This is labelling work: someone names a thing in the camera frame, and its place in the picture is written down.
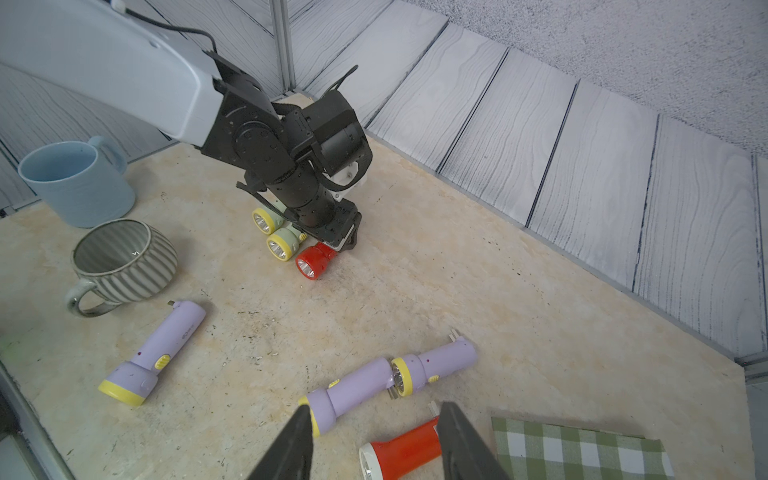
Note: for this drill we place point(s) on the purple flashlight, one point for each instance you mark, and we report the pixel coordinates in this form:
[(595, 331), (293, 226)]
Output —
[(327, 405), (133, 381), (411, 373)]

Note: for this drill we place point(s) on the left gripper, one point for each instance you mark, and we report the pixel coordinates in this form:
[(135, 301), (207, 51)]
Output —
[(341, 231)]

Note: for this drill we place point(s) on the left aluminium frame post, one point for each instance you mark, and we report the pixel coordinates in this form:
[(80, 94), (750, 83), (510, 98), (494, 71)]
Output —
[(283, 39)]

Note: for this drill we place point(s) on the green flashlight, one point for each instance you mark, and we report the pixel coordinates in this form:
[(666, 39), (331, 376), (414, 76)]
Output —
[(284, 243), (269, 219)]

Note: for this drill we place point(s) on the light blue mug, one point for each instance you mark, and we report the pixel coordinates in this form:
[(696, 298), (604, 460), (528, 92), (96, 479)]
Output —
[(82, 182)]

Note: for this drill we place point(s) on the green checkered cloth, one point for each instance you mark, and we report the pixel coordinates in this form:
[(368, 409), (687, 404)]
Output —
[(531, 450)]

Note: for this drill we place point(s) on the red flashlight white rim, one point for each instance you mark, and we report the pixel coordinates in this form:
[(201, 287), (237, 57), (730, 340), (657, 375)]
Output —
[(400, 456)]

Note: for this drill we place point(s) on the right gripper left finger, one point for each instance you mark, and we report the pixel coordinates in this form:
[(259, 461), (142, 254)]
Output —
[(290, 455)]

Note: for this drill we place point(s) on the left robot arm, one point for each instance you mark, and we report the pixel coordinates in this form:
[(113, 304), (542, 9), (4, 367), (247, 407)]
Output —
[(149, 70)]

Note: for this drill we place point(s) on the purple flashlight middle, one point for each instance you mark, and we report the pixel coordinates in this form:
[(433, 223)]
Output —
[(327, 405)]

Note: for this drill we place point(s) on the purple flashlight left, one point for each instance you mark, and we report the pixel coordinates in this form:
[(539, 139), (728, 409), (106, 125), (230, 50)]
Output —
[(133, 381)]

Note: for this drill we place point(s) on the red flashlight all red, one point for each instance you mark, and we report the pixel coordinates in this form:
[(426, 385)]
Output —
[(313, 261)]

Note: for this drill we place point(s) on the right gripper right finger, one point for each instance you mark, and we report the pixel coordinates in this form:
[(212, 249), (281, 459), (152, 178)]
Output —
[(464, 454)]

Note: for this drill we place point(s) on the purple flashlight upper right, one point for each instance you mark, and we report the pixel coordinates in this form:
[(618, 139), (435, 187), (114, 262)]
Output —
[(411, 373)]

